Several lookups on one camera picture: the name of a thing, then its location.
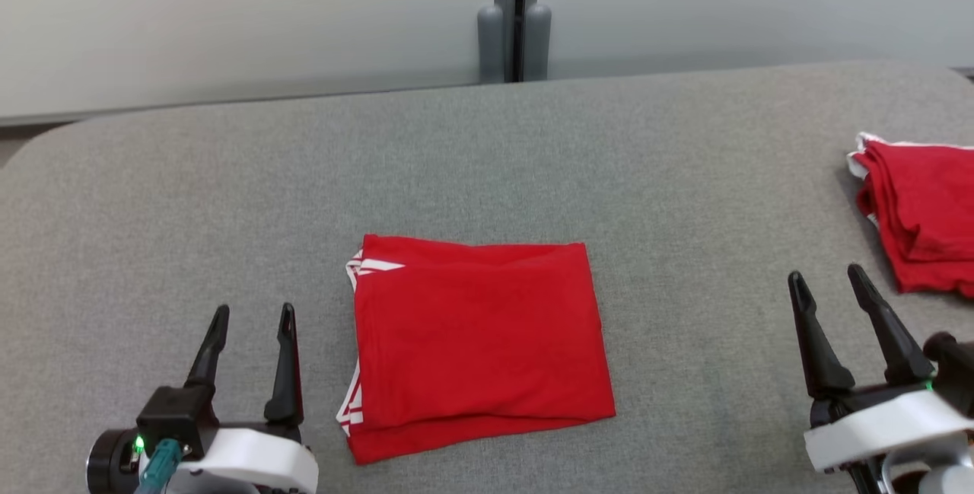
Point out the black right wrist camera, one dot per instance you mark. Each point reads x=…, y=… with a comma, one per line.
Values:
x=955, y=372

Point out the grey cylindrical partition foot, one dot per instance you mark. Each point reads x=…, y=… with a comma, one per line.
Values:
x=491, y=45
x=536, y=45

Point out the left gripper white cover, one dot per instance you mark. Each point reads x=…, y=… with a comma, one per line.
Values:
x=259, y=463

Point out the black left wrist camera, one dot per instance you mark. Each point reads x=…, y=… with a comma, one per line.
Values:
x=179, y=410

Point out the red white basketball shorts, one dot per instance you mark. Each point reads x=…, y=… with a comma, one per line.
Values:
x=928, y=212

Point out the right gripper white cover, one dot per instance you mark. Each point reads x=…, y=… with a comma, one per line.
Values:
x=883, y=425

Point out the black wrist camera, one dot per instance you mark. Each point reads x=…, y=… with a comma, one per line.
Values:
x=179, y=410
x=955, y=372

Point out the red white basketball jersey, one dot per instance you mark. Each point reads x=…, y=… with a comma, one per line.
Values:
x=479, y=342

